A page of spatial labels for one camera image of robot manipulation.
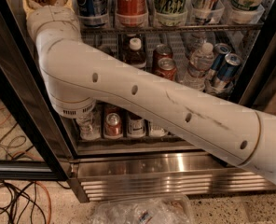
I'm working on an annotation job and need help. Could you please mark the red can bottom shelf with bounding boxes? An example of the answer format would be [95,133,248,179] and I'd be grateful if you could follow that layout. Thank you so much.
[104,113,122,138]

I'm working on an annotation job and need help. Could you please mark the blue Pepsi can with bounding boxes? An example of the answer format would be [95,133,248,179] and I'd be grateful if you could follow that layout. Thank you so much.
[76,0,108,27]

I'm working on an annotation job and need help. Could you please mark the brown tea bottle bottom shelf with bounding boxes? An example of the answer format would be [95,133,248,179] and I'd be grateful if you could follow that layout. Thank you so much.
[127,113,145,138]

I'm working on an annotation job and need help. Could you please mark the glass fridge door left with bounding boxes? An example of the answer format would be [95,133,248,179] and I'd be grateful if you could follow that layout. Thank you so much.
[0,47,67,181]

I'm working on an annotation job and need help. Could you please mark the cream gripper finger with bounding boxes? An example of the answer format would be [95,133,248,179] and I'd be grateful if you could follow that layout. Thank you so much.
[22,0,40,18]
[59,0,74,10]

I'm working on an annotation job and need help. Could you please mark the clear water bottle middle shelf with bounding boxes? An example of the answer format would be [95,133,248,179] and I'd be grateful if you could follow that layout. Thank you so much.
[183,43,214,91]

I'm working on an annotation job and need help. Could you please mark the red coke can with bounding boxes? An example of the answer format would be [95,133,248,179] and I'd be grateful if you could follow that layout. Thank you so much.
[153,44,173,66]
[154,58,177,81]

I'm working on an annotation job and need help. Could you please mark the clear water bottle bottom shelf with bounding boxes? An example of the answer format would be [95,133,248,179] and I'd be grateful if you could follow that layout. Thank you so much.
[76,111,101,141]

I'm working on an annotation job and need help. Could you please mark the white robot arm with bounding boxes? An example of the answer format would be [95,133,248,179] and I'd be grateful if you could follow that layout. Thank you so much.
[22,0,276,185]

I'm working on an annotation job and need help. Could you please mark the red Coke can back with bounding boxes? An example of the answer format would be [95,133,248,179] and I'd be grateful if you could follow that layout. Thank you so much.
[153,44,173,66]

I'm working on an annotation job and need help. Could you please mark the blue Red Bull can front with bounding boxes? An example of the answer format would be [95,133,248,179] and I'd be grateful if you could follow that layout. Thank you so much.
[212,53,242,91]

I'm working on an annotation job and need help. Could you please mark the clear water bottle shelf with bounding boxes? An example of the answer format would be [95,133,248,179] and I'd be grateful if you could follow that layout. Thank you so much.
[76,111,101,141]
[183,43,214,91]

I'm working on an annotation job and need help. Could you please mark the brown tea bottle middle shelf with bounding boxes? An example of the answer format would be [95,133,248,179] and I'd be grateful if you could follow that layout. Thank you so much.
[123,38,146,69]

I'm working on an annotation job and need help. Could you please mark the brown tea bottle shelf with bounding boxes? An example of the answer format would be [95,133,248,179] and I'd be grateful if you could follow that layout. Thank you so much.
[123,38,146,69]
[127,113,145,138]

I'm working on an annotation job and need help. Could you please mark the red Coke can front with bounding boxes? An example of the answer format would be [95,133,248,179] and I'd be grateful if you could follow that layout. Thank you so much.
[154,58,177,81]

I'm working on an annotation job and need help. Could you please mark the black and orange floor cables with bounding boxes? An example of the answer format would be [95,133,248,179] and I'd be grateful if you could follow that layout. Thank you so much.
[0,180,71,224]

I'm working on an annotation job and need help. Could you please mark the red Coca-Cola can top shelf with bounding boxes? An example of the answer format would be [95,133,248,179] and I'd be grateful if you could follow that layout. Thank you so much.
[117,0,146,27]

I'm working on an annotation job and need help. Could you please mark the clear plastic bin on floor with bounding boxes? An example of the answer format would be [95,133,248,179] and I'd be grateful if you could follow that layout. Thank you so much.
[89,194,195,224]

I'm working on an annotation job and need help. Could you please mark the blue Red Bull can back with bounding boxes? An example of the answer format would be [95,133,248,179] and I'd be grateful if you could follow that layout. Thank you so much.
[206,43,231,80]

